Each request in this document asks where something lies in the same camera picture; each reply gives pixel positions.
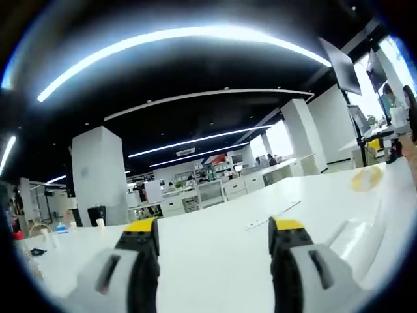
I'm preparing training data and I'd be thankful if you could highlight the large dark monitor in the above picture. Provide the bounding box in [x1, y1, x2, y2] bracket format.
[318, 37, 363, 96]

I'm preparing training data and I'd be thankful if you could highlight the white power strip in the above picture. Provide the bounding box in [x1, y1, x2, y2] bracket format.
[244, 200, 303, 231]

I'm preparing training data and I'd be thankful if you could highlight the long ceiling light strip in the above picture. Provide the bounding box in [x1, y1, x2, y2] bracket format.
[36, 25, 332, 103]

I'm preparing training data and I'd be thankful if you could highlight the white mesh chair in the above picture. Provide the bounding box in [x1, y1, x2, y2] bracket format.
[196, 181, 226, 209]

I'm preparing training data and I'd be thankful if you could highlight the black stand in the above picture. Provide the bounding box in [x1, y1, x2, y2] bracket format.
[355, 123, 368, 168]

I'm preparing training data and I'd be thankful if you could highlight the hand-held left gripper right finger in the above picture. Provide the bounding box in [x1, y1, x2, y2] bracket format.
[267, 215, 369, 313]

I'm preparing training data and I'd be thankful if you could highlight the white plastic storage box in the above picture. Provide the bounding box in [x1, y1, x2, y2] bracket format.
[325, 160, 417, 294]

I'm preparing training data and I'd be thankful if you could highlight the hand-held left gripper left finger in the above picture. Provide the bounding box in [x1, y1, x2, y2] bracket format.
[65, 218, 161, 313]

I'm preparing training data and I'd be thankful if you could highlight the small dark monitor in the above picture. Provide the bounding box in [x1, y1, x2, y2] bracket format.
[366, 48, 388, 93]

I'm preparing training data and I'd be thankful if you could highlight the black office chair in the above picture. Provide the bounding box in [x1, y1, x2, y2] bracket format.
[87, 205, 107, 228]

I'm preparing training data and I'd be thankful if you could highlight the yellow translucent ring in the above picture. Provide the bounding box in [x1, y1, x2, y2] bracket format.
[351, 165, 382, 193]

